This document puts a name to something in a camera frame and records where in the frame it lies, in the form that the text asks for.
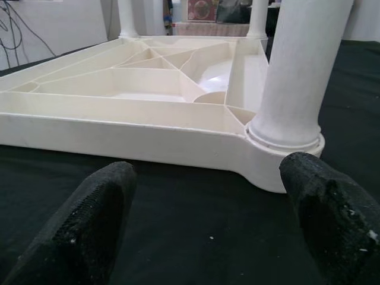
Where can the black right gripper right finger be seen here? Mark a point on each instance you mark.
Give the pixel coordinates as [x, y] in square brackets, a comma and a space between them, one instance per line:
[338, 231]

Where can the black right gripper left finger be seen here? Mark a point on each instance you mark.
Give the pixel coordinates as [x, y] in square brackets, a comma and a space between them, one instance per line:
[77, 231]

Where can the white plastic table leg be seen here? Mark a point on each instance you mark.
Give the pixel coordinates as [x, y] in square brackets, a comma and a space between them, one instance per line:
[257, 17]
[297, 74]
[128, 17]

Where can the white plastic table top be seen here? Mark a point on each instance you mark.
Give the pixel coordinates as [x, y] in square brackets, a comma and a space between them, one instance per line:
[148, 142]

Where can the black table cloth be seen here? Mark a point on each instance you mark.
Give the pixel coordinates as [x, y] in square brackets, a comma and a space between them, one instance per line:
[193, 222]

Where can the colourful hanging cloth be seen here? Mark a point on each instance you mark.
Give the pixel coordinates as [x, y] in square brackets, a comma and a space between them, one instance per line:
[168, 15]

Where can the beige table cover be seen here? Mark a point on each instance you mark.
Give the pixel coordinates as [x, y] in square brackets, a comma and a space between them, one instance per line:
[213, 29]

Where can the red printed box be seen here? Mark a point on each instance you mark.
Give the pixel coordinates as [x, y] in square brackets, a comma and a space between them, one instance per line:
[202, 9]

